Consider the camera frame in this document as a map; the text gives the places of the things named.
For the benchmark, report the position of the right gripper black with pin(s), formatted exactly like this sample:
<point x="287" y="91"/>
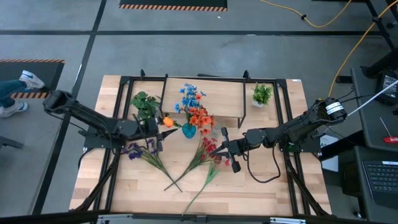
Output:
<point x="237" y="146"/>

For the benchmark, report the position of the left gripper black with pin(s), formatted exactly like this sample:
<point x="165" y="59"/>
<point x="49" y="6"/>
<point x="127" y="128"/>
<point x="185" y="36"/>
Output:
<point x="152" y="127"/>

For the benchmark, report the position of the orange artificial tulip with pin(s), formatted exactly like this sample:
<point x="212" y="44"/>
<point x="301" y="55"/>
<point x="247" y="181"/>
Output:
<point x="168" y="122"/>

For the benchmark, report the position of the red artificial flower bunch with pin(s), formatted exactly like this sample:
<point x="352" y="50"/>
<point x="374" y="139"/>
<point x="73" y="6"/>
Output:
<point x="208" y="146"/>

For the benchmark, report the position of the clear glass vase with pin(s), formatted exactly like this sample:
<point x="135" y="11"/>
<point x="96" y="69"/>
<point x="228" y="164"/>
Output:
<point x="216" y="130"/>

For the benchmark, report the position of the teal glass vase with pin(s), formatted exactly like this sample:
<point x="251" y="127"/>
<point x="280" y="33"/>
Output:
<point x="189" y="131"/>

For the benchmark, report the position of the dark red artificial tulip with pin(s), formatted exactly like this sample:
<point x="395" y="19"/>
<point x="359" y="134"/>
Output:
<point x="211" y="174"/>

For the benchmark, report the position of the purple artificial flower bunch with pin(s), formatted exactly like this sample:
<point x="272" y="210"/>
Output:
<point x="135" y="153"/>

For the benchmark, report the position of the orange artificial flower bunch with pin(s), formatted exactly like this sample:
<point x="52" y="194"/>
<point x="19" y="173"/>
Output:
<point x="200" y="119"/>

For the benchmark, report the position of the blue artificial flower bunch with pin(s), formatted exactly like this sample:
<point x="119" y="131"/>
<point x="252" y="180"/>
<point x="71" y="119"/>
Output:
<point x="188" y="99"/>

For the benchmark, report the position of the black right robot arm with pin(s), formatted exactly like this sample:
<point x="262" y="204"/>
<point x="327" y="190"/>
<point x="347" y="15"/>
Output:
<point x="295" y="127"/>

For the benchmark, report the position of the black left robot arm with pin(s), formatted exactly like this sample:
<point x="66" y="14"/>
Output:
<point x="93" y="118"/>

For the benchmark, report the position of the wooden shelf with black legs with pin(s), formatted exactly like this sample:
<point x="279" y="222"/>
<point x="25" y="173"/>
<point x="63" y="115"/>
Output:
<point x="217" y="96"/>

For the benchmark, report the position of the dark green potted plant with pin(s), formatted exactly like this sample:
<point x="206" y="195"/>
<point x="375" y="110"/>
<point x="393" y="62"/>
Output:
<point x="144" y="104"/>

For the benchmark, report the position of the light green potted plant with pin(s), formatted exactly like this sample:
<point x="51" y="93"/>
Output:
<point x="261" y="93"/>

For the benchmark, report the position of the silver metal plate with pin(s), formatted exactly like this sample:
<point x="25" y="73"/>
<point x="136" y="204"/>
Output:
<point x="115" y="218"/>
<point x="287" y="221"/>

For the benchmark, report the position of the white paper sheet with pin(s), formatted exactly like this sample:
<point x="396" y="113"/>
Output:
<point x="331" y="163"/>

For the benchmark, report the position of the black hazard-striped floor mat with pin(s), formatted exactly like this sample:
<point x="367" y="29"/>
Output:
<point x="31" y="74"/>
<point x="174" y="3"/>

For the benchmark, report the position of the black laptop desk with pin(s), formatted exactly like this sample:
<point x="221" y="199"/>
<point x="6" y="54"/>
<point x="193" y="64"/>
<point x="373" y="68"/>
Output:
<point x="351" y="186"/>

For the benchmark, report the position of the black side desk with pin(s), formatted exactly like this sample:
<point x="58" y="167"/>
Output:
<point x="370" y="130"/>

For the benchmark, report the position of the grey chair leg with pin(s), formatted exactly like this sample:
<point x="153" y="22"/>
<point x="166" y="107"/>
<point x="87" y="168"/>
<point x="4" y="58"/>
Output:
<point x="11" y="143"/>

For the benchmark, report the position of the person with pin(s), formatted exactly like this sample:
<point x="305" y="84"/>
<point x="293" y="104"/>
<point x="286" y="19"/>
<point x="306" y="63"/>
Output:
<point x="9" y="93"/>

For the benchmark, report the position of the laptop keyboard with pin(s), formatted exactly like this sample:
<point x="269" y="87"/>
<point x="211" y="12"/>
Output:
<point x="382" y="180"/>

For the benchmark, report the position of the black metal table frame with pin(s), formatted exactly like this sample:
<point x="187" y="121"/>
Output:
<point x="290" y="174"/>

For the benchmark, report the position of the black stand frame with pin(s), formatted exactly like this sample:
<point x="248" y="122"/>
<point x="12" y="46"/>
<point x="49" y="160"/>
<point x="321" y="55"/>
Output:
<point x="381" y="63"/>

